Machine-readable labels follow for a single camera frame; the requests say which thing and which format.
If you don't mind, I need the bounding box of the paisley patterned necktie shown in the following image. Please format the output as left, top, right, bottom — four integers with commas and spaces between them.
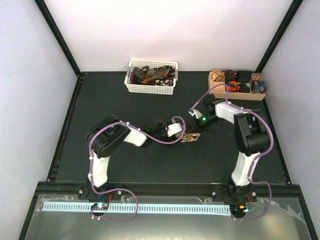
180, 132, 201, 143

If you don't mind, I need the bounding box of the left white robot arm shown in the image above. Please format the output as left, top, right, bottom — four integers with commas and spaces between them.
87, 114, 186, 200

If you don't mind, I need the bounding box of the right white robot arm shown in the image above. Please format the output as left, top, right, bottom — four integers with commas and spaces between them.
188, 100, 274, 202

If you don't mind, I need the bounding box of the pile of ties in basket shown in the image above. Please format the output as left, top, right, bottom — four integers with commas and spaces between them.
129, 65, 176, 87

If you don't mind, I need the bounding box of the wooden compartment tray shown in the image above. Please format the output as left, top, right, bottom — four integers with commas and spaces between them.
208, 73, 266, 101

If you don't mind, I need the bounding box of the orange blue rolled tie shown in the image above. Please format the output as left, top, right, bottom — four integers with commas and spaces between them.
225, 81, 239, 93

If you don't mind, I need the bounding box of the black rolled tie front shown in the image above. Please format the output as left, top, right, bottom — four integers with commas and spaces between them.
237, 83, 251, 93

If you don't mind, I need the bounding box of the black rolled tie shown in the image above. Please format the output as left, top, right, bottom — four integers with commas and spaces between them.
236, 70, 253, 83
237, 83, 251, 93

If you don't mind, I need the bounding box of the dark red rolled tie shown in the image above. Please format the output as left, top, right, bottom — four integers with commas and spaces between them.
224, 69, 238, 82

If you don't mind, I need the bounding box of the blue patterned rolled tie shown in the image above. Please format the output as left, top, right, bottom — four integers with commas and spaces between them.
250, 80, 267, 94

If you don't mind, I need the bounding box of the brown patterned rolled tie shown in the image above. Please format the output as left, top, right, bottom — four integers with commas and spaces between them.
251, 72, 263, 81

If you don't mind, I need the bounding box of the white plastic basket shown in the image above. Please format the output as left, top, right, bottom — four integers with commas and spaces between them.
124, 58, 178, 95

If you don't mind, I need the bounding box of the clear acrylic sheet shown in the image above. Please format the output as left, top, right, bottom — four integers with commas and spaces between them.
20, 195, 312, 240

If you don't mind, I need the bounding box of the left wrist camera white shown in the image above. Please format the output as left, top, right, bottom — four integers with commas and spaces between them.
167, 123, 183, 137

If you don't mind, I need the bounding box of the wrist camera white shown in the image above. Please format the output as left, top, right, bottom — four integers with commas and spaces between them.
188, 108, 203, 119
167, 123, 183, 137

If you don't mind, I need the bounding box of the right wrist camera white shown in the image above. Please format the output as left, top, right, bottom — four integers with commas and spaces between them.
188, 108, 203, 119

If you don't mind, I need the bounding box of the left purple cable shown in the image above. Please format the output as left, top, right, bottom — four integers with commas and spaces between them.
87, 115, 186, 222

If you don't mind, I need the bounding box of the purple cable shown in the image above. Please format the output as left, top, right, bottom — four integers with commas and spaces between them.
87, 115, 186, 222
191, 83, 275, 222

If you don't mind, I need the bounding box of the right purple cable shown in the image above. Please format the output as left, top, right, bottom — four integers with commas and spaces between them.
191, 83, 275, 222

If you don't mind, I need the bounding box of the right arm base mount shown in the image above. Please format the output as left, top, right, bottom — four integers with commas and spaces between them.
211, 184, 257, 204

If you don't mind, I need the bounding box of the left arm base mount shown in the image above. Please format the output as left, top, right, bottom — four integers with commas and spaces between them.
77, 184, 126, 201

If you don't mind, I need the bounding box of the white slotted cable duct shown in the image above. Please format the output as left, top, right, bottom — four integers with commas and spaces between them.
41, 202, 231, 216

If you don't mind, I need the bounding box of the right black frame post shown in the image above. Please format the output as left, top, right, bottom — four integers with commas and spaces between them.
254, 0, 304, 73

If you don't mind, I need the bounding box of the black frame post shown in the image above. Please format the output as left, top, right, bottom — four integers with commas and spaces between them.
34, 0, 81, 76
254, 0, 304, 73

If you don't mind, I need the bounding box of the left black frame post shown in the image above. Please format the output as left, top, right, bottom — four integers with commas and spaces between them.
34, 0, 81, 76

